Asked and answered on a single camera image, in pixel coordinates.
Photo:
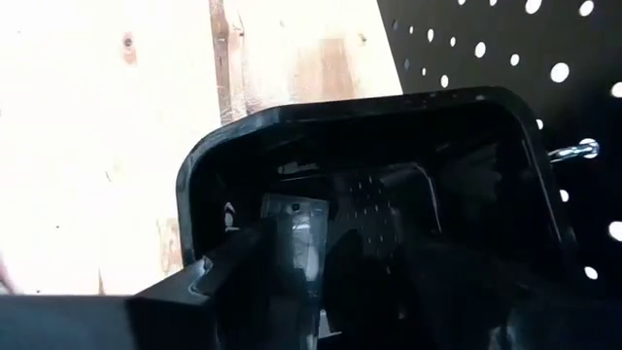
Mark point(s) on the black rectangular metal block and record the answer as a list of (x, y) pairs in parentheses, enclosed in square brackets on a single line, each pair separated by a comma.
[(296, 233)]

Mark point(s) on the black metal pegboard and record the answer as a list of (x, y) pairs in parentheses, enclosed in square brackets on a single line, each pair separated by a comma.
[(510, 29)]

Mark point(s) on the small black plastic bin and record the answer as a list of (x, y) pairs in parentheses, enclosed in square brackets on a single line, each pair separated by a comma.
[(340, 121)]

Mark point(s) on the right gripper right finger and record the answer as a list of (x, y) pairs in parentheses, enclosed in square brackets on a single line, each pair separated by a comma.
[(461, 311)]

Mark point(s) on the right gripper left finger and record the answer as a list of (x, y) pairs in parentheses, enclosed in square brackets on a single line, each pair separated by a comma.
[(170, 321)]

